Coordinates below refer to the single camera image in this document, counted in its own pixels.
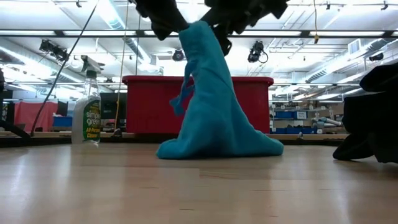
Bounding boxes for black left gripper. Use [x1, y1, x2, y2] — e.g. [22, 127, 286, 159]
[132, 0, 190, 42]

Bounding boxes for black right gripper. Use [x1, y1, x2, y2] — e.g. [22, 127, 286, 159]
[199, 0, 290, 57]

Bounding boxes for blue garment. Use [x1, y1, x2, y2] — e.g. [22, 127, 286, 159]
[155, 20, 284, 161]

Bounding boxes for black garment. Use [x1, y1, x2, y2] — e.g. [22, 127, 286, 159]
[332, 62, 398, 164]

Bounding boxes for red plastic laundry basket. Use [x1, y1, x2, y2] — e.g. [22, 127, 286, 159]
[122, 75, 274, 135]

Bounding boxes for black monitor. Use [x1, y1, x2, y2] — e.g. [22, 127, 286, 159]
[99, 92, 127, 133]

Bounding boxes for shelf with blue bins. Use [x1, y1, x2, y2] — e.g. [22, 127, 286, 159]
[269, 105, 335, 135]

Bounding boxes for wooden workbench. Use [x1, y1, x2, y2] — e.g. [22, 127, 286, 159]
[269, 133, 349, 141]

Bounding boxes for blue bin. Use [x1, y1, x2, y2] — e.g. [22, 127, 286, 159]
[52, 115, 73, 128]

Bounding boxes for red fabric partition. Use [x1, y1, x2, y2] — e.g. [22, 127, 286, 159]
[14, 101, 60, 133]

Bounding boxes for beige wooden table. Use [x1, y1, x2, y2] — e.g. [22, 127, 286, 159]
[0, 130, 137, 139]

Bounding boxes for yellow hanging cable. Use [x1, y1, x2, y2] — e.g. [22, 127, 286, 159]
[113, 0, 130, 133]

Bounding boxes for yellow cable with connector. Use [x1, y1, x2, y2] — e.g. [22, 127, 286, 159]
[313, 0, 320, 45]

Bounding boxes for long black cable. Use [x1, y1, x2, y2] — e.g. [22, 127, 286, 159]
[29, 0, 100, 138]

